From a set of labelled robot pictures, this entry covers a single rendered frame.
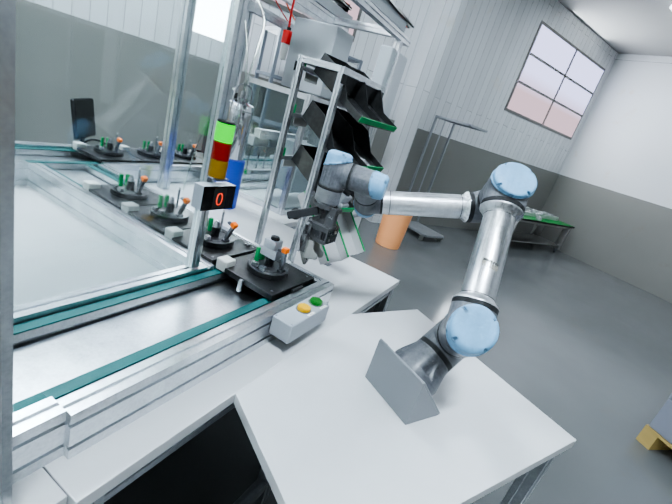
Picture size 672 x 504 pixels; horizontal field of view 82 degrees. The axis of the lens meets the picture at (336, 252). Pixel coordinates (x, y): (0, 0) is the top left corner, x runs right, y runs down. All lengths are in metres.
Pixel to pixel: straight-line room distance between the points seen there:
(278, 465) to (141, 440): 0.27
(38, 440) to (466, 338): 0.83
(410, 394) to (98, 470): 0.67
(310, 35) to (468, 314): 1.97
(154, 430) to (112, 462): 0.09
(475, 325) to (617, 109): 9.73
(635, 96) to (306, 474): 10.14
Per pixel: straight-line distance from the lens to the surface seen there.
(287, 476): 0.88
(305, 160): 1.49
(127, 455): 0.88
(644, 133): 10.24
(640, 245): 9.88
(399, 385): 1.08
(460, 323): 0.98
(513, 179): 1.15
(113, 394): 0.84
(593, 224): 10.18
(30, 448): 0.83
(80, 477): 0.86
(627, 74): 10.75
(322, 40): 2.51
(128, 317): 1.11
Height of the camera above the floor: 1.53
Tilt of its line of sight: 20 degrees down
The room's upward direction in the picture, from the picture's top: 18 degrees clockwise
